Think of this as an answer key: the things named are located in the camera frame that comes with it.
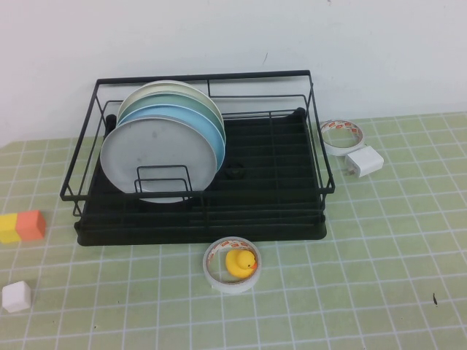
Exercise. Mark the grey plate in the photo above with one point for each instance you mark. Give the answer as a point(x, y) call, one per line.
point(153, 153)

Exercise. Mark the cream plate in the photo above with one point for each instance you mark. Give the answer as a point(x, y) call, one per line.
point(164, 86)

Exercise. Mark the yellow cube block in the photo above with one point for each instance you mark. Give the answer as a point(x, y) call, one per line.
point(8, 229)

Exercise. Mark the light blue plate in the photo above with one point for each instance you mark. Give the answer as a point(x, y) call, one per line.
point(208, 127)

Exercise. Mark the pale green plate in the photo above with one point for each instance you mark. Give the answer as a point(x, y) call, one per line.
point(175, 99)

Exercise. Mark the green checked tablecloth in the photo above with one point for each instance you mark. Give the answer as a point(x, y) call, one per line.
point(328, 291)

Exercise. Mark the yellow rubber duck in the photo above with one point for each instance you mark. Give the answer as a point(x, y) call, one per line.
point(239, 264)

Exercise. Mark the white foam cube block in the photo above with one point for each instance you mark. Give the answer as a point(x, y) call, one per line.
point(16, 297)

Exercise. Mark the orange cube block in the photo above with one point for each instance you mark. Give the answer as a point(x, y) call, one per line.
point(31, 226)

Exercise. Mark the black plastic drain tray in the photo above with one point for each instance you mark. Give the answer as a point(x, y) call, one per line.
point(255, 233)

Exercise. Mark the white power adapter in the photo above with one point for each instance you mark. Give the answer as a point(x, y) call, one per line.
point(365, 162)

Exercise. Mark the white tape roll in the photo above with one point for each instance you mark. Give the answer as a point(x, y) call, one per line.
point(233, 288)
point(337, 149)

